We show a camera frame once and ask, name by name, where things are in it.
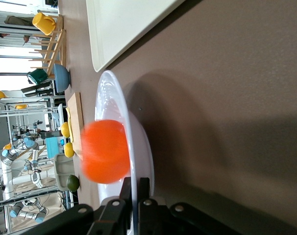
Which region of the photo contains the person in olive jacket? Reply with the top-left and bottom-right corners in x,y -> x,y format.
3,15 -> 36,26

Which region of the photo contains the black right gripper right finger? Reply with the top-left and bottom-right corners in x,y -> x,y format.
138,177 -> 237,235

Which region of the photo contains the teal box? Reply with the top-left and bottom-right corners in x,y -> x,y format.
45,137 -> 66,159

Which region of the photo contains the wooden mug rack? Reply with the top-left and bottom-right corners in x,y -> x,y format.
28,14 -> 67,79

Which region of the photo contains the wooden cutting board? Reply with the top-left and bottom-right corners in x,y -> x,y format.
67,92 -> 85,161

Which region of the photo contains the cream tray with bear print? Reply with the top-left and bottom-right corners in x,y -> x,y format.
86,0 -> 187,73

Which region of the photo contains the yellow plastic fork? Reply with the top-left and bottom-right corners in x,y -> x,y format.
66,107 -> 74,143

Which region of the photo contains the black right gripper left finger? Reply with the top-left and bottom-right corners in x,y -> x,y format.
23,177 -> 134,235

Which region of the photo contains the grey blue-jointed robot arm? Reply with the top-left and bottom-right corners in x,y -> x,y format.
24,159 -> 44,189
0,136 -> 40,167

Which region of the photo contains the yellow mug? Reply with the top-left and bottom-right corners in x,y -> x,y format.
32,12 -> 57,36

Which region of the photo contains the white round plate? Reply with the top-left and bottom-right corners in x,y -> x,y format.
94,70 -> 155,235

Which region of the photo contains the dark green mug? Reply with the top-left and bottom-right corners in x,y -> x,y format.
26,68 -> 50,85

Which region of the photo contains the yellow lemon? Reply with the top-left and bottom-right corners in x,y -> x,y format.
64,142 -> 75,158
60,121 -> 71,139

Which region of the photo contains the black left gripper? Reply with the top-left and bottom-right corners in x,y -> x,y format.
20,81 -> 54,98

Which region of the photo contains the orange fruit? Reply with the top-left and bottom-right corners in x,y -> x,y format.
80,119 -> 129,184

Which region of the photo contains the dark green lime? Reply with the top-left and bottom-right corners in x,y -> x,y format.
66,174 -> 80,192

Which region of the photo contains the beige divided tray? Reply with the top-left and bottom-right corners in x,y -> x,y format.
53,153 -> 74,192

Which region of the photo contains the blue bowl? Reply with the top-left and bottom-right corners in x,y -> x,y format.
53,63 -> 72,94

